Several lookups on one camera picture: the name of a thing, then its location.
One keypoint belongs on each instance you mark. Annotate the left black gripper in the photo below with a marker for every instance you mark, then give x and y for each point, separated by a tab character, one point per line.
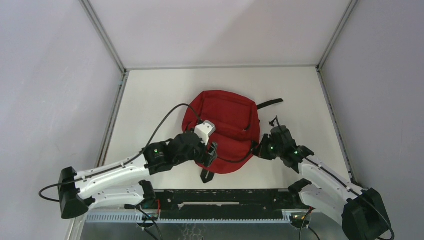
205	158

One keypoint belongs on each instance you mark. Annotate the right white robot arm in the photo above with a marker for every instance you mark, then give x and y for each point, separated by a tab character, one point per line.
359	211

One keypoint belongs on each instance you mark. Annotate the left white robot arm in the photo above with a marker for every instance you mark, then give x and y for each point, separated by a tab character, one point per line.
124	182

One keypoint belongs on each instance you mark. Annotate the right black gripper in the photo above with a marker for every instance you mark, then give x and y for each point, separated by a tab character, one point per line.
261	150

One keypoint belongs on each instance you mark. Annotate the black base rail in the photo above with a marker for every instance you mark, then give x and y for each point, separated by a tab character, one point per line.
220	204

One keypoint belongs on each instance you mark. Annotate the red student backpack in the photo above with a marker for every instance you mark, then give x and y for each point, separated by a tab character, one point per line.
237	128

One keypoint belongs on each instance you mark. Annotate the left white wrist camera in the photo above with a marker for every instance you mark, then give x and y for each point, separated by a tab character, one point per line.
204	131

